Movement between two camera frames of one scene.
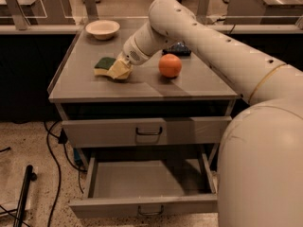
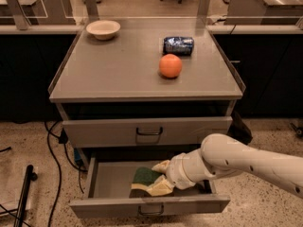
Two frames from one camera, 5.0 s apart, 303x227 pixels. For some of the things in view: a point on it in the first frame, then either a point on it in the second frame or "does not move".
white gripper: (133, 53) -> (174, 173)
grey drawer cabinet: (151, 144) does not move
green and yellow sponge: (102, 66) -> (143, 178)
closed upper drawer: (188, 131) does not move
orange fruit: (169, 65) does not move
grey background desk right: (264, 5) does not move
